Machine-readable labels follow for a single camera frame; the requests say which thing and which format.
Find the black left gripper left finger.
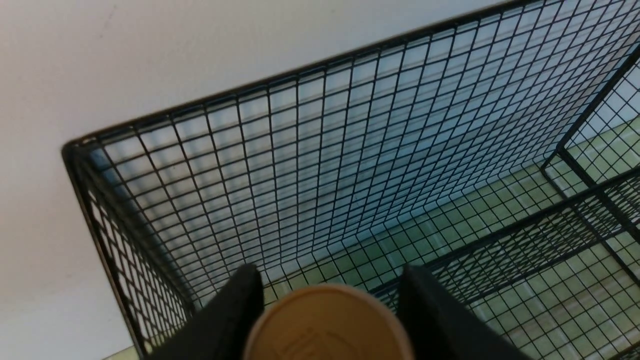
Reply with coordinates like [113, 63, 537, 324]
[148, 264, 265, 360]

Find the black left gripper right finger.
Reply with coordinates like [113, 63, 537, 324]
[398, 265, 530, 360]

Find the large dark vinegar bottle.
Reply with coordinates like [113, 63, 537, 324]
[242, 284, 416, 360]

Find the black wire mesh shelf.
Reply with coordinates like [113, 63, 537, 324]
[62, 0, 639, 360]

